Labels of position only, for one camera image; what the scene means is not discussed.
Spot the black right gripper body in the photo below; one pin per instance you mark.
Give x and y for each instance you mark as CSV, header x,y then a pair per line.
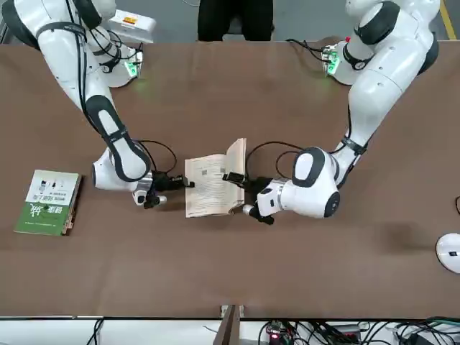
x,y
163,181

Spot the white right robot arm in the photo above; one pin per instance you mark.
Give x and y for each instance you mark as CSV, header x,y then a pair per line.
x,y
72,54

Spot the white box orange label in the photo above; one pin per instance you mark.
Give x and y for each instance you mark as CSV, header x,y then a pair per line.
x,y
133,25

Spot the white blue paperback book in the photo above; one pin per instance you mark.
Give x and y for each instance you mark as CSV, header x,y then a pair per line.
x,y
205,190

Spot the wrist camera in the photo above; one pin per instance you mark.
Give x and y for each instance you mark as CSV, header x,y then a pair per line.
x,y
258,215
154,201

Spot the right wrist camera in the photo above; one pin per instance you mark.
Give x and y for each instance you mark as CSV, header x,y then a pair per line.
x,y
154,201

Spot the small circuit board red light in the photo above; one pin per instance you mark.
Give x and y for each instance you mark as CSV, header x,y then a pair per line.
x,y
275,332

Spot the person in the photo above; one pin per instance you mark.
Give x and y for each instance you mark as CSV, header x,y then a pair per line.
x,y
233,21

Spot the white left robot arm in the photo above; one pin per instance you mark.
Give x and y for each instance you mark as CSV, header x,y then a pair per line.
x,y
388,72

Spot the white desk lamp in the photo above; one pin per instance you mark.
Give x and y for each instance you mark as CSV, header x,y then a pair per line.
x,y
449,251

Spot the table divider rail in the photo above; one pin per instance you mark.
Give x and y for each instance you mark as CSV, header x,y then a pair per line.
x,y
230,327

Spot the black usb hub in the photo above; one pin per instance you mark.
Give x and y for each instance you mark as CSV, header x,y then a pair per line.
x,y
343,332

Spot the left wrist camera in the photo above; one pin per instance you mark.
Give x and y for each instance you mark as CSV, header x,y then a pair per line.
x,y
258,215

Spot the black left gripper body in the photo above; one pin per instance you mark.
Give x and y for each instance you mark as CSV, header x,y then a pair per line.
x,y
259,187

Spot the green white paperback book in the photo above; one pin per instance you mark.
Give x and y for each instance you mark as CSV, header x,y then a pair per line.
x,y
39,215

